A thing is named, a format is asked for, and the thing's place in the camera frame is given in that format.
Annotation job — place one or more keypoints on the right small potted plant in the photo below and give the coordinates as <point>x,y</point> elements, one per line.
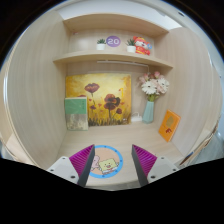
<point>131,45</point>

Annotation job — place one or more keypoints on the red plush toy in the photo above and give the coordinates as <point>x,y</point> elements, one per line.
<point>142,46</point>

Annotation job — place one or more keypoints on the light blue vase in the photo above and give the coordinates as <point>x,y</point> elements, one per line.
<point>148,114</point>

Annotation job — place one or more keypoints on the orange leaf picture card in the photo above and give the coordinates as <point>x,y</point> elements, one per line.
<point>169,125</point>

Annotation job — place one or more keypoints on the green and beige book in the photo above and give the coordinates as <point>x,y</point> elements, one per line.
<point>76,113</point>

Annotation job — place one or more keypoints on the pink white flower bouquet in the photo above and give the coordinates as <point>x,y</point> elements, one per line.
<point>153,85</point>

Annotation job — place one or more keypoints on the white light bar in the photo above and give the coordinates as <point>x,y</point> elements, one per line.
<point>121,62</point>

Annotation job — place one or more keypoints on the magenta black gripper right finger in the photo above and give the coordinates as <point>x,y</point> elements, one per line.
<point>150,168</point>

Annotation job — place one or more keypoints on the wooden upper shelf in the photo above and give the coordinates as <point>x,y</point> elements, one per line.
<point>114,21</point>

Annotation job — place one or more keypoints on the wooden lower shelf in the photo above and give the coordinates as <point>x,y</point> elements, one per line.
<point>103,55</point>

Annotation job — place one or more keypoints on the round cartoon mouse pad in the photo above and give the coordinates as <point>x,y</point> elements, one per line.
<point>107,162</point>

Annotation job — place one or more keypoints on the wooden shelf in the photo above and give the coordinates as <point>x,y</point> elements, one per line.
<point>103,55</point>
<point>114,21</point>

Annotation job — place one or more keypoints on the small potted plant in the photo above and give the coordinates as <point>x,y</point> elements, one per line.
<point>101,43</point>
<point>131,45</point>

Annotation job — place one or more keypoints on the left small potted plant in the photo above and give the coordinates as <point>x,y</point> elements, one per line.
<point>101,43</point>

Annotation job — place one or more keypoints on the purple round number sign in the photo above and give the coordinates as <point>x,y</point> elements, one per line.
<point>113,41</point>

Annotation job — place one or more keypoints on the small white object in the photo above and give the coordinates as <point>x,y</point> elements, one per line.
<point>136,117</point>

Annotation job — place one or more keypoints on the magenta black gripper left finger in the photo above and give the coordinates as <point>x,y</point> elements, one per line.
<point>75,168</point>

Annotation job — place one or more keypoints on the poppy flower painting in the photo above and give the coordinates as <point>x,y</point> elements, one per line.
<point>108,97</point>

